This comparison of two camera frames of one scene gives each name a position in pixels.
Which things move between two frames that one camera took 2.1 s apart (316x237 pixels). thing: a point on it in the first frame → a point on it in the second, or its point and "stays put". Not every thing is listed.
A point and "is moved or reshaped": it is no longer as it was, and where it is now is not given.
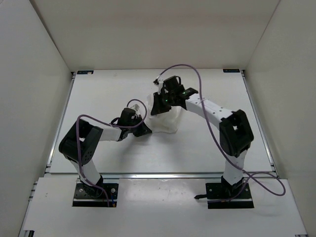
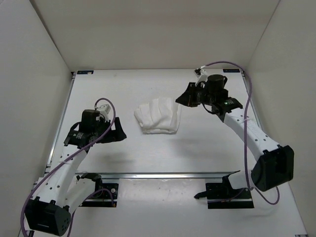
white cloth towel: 166,121 is moved or reshaped
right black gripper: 158,107 → 187,98
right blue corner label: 231,70 stays put
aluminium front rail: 161,176 stays put
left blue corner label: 85,72 stays put
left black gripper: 143,130 → 116,133
